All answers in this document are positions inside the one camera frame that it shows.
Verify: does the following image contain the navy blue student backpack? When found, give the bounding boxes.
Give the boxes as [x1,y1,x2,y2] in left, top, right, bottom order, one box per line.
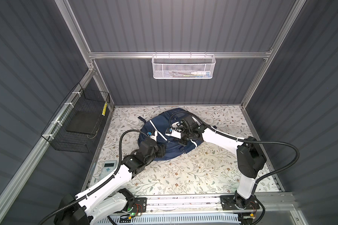
[138,108,199,161]

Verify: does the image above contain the light green calculator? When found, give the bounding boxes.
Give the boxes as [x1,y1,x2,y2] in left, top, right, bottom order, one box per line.
[99,160,118,180]

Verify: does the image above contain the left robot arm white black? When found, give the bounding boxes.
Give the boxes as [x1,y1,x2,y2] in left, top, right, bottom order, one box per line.
[54,138,166,225]

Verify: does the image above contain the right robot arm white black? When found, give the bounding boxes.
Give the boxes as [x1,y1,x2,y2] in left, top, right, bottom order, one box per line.
[166,115,267,209]

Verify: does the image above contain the pens in white basket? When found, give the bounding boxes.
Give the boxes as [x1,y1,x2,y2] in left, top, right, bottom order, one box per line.
[169,71,212,79]

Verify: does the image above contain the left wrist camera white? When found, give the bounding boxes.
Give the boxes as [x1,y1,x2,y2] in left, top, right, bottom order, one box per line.
[147,130,158,141]

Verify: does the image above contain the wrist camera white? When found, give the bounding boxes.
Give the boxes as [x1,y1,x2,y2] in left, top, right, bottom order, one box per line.
[147,130,158,141]
[165,128,182,139]

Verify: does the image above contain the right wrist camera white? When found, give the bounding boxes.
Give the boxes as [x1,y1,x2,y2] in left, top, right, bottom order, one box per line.
[165,128,182,139]

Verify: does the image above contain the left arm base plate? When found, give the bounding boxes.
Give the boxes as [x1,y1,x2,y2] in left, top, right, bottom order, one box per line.
[116,197,147,214]

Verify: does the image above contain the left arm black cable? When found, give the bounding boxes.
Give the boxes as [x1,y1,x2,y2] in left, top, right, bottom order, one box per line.
[36,129,150,225]

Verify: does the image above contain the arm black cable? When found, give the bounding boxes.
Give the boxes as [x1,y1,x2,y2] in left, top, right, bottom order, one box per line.
[168,111,300,225]
[36,129,150,225]

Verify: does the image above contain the white wire mesh basket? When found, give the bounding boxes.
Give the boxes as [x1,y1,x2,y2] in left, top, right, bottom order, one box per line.
[151,53,216,79]

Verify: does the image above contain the black wire wall basket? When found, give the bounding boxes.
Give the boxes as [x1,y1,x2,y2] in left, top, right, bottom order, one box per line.
[41,84,111,153]

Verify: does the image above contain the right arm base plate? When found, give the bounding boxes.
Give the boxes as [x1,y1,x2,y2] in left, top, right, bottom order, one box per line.
[220,195,261,211]

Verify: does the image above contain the aluminium front rail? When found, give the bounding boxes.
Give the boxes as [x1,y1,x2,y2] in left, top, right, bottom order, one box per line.
[101,192,296,217]

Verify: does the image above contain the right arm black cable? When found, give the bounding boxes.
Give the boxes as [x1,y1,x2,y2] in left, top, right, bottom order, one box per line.
[168,111,300,225]

